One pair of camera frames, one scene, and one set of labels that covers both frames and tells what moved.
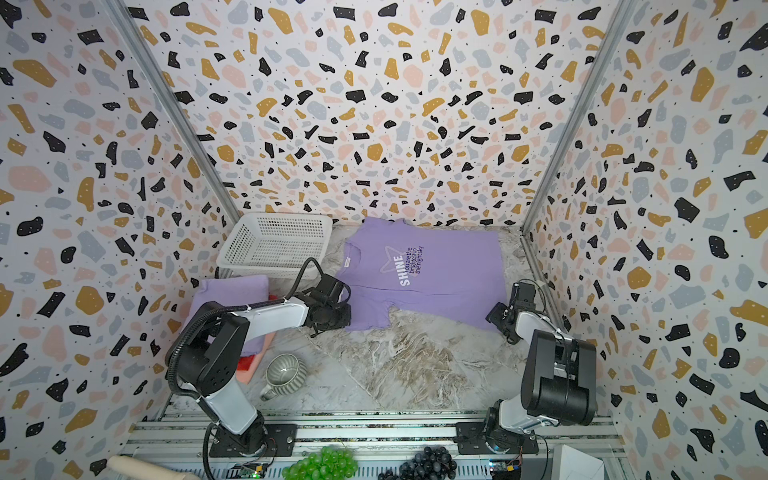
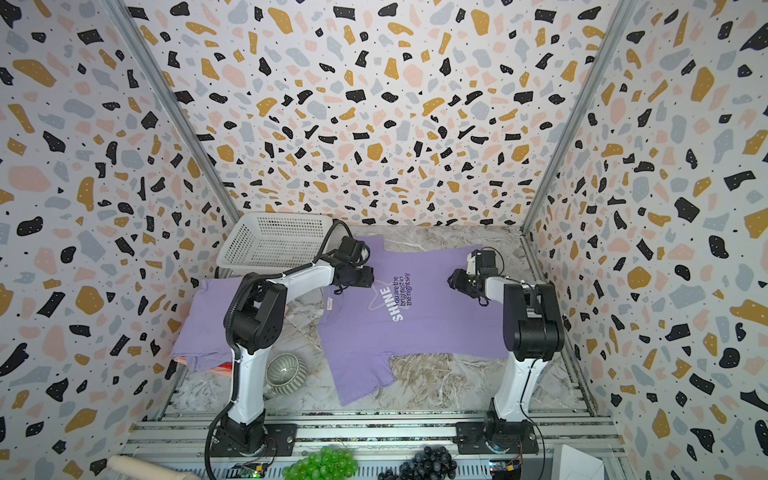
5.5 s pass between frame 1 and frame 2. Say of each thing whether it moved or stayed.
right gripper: moved
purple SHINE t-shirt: moved
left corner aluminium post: stayed
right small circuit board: stayed
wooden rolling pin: stayed
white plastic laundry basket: stayed
